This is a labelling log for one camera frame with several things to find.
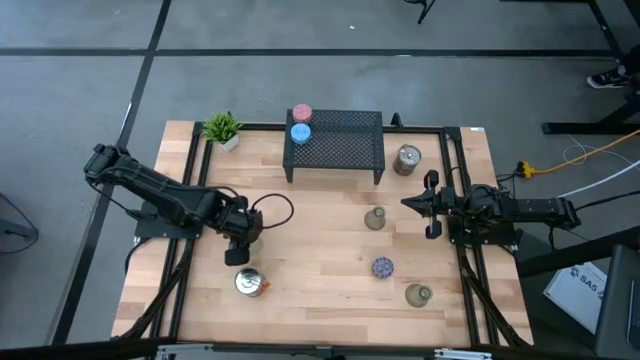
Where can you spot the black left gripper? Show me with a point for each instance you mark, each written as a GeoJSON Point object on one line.
{"type": "Point", "coordinates": [240, 225]}

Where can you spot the small black bracket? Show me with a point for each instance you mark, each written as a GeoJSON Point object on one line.
{"type": "Point", "coordinates": [396, 120]}

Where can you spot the black mesh metal shelf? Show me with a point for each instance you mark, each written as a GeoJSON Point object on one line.
{"type": "Point", "coordinates": [345, 150]}

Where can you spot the brown tin can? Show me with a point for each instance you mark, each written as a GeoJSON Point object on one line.
{"type": "Point", "coordinates": [406, 160]}

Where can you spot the green plant in white pot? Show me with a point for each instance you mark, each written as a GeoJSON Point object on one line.
{"type": "Point", "coordinates": [221, 127]}

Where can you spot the black horizontal bar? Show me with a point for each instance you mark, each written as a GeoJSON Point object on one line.
{"type": "Point", "coordinates": [75, 349]}

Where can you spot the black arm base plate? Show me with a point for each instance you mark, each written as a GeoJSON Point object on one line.
{"type": "Point", "coordinates": [150, 231]}
{"type": "Point", "coordinates": [500, 239]}

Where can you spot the pink patterned round tin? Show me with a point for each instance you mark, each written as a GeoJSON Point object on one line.
{"type": "Point", "coordinates": [302, 113]}

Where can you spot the purple patterned round tin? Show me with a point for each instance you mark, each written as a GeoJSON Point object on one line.
{"type": "Point", "coordinates": [382, 267]}

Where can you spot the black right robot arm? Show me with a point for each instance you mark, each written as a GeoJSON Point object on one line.
{"type": "Point", "coordinates": [530, 207]}

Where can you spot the grey chair base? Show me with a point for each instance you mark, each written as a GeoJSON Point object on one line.
{"type": "Point", "coordinates": [10, 225]}

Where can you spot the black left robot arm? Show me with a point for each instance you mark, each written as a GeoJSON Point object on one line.
{"type": "Point", "coordinates": [150, 185]}

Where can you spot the black diagonal beam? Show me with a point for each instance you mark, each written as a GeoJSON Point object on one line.
{"type": "Point", "coordinates": [575, 248]}

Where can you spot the black tripod stand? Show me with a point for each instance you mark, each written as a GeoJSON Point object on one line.
{"type": "Point", "coordinates": [425, 12]}

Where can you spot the blue patterned round tin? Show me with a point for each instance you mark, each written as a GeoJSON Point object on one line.
{"type": "Point", "coordinates": [300, 133]}

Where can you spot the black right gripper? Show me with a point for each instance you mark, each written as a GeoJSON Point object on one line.
{"type": "Point", "coordinates": [445, 202]}

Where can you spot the silver metal bracket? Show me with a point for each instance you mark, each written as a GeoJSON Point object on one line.
{"type": "Point", "coordinates": [185, 348]}
{"type": "Point", "coordinates": [462, 354]}

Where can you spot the black aluminium table frame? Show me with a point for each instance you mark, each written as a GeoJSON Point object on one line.
{"type": "Point", "coordinates": [260, 126]}

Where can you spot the grey laptop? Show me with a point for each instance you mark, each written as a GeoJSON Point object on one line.
{"type": "Point", "coordinates": [620, 300]}

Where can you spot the silver candle jar orange label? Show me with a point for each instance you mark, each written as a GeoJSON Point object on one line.
{"type": "Point", "coordinates": [250, 281]}

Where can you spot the black desk frame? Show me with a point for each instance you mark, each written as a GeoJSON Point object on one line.
{"type": "Point", "coordinates": [575, 128]}

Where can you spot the white printed box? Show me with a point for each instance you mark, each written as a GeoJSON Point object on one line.
{"type": "Point", "coordinates": [575, 295]}

